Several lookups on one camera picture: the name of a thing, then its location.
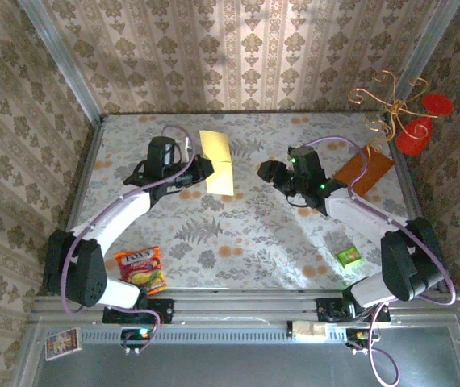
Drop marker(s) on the aluminium side rail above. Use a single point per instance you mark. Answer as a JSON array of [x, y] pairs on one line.
[[411, 193], [87, 161]]

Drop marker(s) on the aluminium frame post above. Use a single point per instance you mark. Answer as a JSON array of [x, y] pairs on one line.
[[430, 40], [65, 60]]

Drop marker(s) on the small controller board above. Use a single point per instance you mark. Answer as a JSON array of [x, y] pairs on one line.
[[135, 334], [359, 335]]

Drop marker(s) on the red orange candy bag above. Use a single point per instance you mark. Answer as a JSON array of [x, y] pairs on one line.
[[145, 268]]

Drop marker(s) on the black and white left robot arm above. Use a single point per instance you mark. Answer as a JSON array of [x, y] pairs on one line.
[[80, 270]]

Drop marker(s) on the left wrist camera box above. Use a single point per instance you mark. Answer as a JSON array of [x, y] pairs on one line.
[[163, 151]]

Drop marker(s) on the grey metal sheet panel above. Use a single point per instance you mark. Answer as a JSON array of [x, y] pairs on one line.
[[234, 367]]

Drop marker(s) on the red round disc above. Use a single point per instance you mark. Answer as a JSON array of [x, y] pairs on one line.
[[437, 105], [413, 137]]

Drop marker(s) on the yellow paper sheet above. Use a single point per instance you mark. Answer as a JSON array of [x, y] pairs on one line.
[[218, 177]]

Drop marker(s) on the small green packet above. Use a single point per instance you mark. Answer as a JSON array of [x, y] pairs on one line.
[[349, 256]]

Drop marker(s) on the small picture card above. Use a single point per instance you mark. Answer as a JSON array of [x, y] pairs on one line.
[[63, 343]]

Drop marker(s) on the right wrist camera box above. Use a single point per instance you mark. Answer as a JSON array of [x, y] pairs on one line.
[[304, 161]]

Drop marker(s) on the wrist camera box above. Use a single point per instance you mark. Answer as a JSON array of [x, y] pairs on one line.
[[163, 151], [304, 161]]

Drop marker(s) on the floral patterned table mat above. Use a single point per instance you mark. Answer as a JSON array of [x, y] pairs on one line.
[[254, 262]]

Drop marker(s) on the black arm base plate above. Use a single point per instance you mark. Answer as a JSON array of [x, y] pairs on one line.
[[161, 310], [331, 310]]

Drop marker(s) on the orange brown square card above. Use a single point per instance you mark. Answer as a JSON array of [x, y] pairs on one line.
[[375, 169]]

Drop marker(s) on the aluminium rail beam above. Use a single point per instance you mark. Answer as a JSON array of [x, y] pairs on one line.
[[246, 306]]

